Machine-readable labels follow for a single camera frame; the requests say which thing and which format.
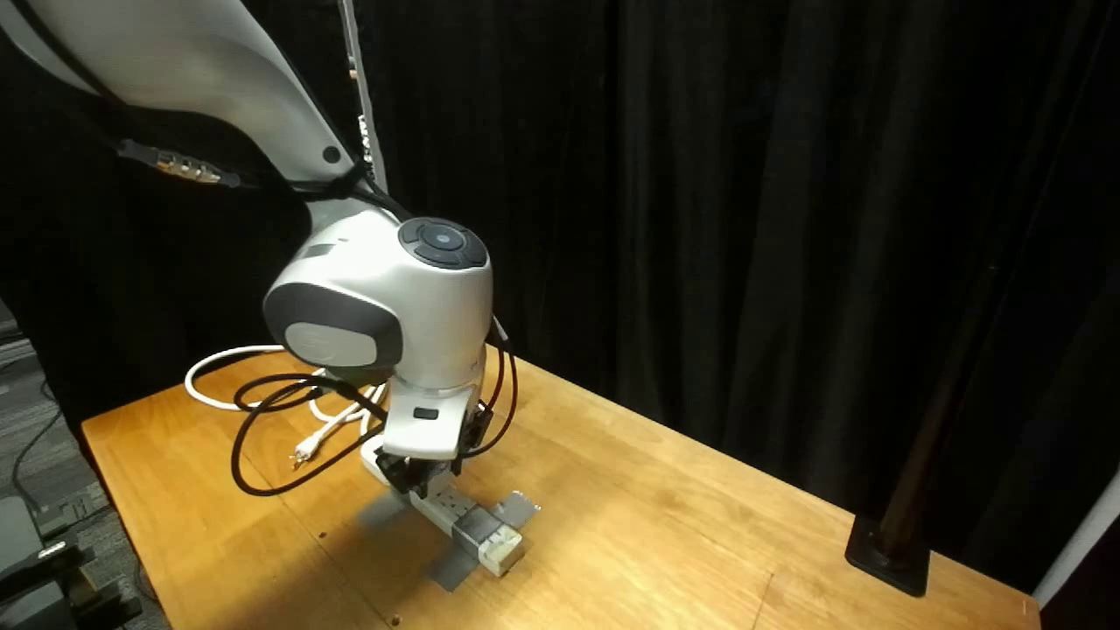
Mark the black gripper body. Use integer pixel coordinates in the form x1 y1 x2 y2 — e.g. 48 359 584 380
375 449 470 496

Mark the black stand equipment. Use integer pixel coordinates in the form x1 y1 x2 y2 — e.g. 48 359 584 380
0 492 146 630

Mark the silver metal pole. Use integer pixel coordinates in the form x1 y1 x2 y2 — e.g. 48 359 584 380
333 0 396 197

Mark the black curtain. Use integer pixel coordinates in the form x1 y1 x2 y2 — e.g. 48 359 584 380
0 0 1120 597

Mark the white slanted pole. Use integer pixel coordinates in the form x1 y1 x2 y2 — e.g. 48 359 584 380
1029 469 1120 611

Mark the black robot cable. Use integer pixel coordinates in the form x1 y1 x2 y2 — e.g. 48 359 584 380
228 333 525 500

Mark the white power cord with plug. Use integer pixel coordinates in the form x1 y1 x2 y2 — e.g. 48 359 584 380
182 340 392 472

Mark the thin black floor cable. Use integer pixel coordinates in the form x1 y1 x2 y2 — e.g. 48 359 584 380
6 401 66 503

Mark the black post with base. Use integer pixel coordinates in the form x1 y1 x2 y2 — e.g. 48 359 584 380
844 265 974 602

